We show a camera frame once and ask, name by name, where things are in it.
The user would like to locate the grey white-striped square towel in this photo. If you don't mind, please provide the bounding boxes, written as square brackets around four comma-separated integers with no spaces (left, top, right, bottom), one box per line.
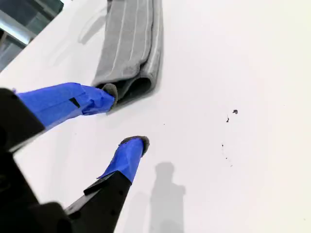
[91,0,165,108]

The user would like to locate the grey metal frame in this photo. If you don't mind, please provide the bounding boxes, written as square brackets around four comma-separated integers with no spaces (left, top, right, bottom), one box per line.
[0,0,65,72]

